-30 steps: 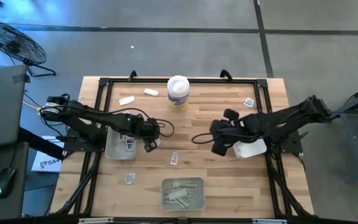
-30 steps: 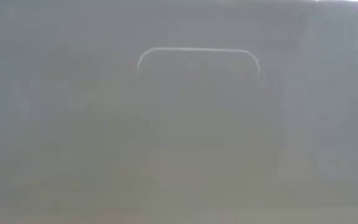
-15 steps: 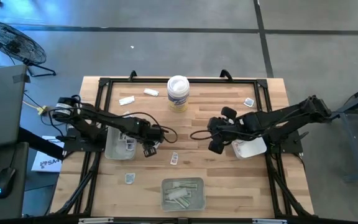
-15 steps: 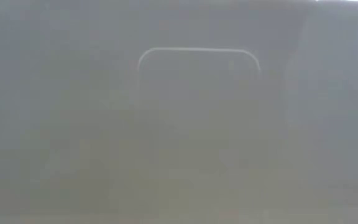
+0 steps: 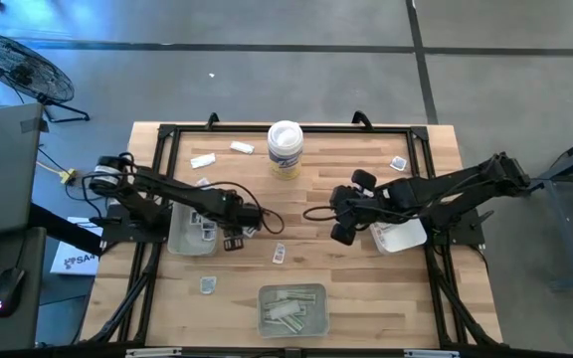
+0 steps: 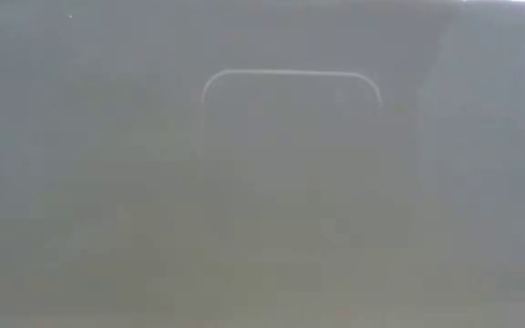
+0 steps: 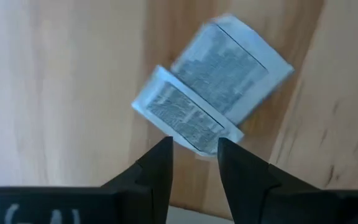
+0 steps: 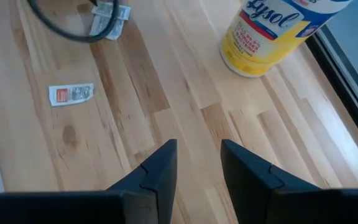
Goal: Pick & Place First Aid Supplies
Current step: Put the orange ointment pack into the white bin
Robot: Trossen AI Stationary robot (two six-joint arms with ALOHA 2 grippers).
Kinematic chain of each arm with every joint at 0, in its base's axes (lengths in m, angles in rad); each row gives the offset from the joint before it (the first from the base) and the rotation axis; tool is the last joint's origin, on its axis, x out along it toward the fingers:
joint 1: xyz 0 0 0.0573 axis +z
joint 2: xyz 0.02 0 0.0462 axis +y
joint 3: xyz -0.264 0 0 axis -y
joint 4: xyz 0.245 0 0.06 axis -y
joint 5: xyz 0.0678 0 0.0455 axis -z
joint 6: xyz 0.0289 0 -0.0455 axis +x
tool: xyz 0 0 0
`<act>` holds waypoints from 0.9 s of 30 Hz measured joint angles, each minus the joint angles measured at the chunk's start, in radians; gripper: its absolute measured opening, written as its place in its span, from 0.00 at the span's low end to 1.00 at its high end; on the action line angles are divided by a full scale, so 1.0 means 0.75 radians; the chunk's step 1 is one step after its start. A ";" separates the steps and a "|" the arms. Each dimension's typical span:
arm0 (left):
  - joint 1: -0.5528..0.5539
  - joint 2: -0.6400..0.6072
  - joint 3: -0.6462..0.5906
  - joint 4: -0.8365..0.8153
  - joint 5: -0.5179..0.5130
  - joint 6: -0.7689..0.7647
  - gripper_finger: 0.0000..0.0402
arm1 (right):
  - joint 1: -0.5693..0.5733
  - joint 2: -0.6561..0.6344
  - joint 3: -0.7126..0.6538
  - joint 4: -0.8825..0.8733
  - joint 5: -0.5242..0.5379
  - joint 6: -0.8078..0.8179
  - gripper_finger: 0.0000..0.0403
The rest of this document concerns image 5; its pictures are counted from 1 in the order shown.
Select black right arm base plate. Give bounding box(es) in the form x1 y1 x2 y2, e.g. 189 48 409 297
417 205 487 249

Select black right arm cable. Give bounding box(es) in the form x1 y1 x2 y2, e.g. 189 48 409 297
301 196 420 224

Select black bar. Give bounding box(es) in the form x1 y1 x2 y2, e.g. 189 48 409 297
27 202 106 258

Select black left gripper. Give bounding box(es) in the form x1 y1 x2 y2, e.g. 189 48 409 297
223 201 266 252

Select small grey plastic tray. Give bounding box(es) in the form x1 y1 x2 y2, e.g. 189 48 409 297
166 201 221 258

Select dark grey desk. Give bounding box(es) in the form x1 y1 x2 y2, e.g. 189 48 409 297
0 226 48 352

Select blue-grey metal table frame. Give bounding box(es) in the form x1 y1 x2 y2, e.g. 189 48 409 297
515 126 573 293

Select black aluminium table frame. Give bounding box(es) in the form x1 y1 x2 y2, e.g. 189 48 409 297
83 109 504 349

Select long white bandage wrapper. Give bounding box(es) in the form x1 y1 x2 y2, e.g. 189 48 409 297
265 298 303 322

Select grey box with tape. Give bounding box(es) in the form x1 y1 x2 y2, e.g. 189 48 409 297
0 102 49 240

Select black floor fan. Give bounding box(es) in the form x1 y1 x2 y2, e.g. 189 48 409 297
0 31 92 123

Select white printed paper sheet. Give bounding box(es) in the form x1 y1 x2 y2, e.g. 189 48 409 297
49 215 104 276

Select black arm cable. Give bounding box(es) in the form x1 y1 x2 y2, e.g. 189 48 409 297
181 179 287 236
301 196 420 224

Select translucent grey plastic tray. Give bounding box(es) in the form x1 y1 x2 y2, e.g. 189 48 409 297
256 282 331 340

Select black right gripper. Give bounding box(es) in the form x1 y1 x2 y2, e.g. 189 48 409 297
329 168 395 248

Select white plastic tray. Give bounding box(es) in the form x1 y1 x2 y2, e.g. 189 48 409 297
368 218 429 256

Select black computer mouse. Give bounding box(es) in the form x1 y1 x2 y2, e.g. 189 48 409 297
0 267 27 319

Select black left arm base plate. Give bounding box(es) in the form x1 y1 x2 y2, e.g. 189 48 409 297
97 205 169 246

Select yellow disinfecting wipes canister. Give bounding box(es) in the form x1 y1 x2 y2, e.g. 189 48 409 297
267 119 305 181

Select grey striped bandage strip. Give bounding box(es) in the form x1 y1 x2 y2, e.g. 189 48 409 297
275 289 317 303
279 315 306 335
262 297 281 327

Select silver metal bracket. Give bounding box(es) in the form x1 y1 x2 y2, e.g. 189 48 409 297
124 347 184 358
403 348 461 358

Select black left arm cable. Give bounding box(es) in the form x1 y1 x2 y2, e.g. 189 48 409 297
181 179 287 236

